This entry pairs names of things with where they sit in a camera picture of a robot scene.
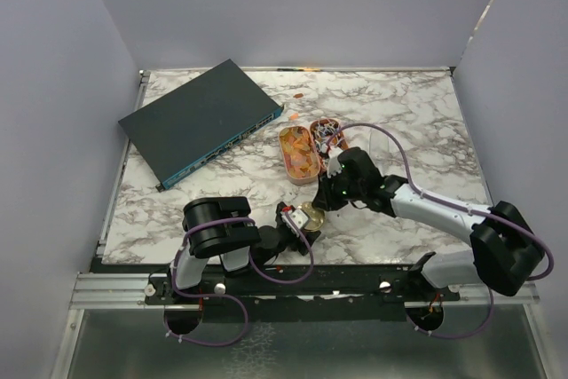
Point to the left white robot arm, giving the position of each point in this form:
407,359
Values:
221,227

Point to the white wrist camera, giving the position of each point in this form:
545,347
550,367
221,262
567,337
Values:
298,221
334,167

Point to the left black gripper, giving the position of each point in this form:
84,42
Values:
296,246

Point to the dark blue network switch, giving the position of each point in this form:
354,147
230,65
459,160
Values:
186,128

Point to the pink tray of popsicle candies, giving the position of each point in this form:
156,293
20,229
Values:
301,162

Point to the pink tray of lollipops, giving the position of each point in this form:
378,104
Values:
321,130

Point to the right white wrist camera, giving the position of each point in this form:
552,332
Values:
334,167

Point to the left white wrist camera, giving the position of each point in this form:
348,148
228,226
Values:
298,221

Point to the gold jar lid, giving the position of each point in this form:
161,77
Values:
316,216

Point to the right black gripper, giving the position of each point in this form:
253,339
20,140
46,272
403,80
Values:
325,199

